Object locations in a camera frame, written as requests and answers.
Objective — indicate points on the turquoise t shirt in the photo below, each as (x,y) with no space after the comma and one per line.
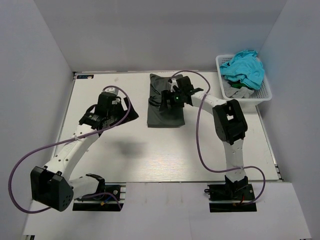
(245,68)

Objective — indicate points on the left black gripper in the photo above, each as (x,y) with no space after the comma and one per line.
(122,110)

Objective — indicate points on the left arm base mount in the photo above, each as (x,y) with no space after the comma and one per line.
(111,199)

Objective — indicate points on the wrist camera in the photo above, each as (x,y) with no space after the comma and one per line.
(184,84)
(106,99)

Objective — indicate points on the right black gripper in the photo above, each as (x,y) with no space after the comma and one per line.
(165,100)

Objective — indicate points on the white plastic basket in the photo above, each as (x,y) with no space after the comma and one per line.
(262,95)

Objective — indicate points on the green garment in basket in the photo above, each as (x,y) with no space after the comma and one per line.
(238,85)

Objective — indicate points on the dark label sticker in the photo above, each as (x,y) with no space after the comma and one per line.
(85,76)

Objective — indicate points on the white grey garment in basket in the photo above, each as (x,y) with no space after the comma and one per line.
(236,93)

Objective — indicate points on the dark grey t shirt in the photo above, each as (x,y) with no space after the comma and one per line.
(170,118)

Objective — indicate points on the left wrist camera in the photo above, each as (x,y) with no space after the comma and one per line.
(106,99)

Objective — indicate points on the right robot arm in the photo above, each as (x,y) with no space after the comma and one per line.
(230,127)

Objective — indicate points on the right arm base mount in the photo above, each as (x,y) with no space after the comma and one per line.
(221,201)

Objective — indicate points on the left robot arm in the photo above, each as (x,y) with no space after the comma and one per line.
(52,184)

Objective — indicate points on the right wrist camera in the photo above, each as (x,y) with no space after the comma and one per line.
(184,84)

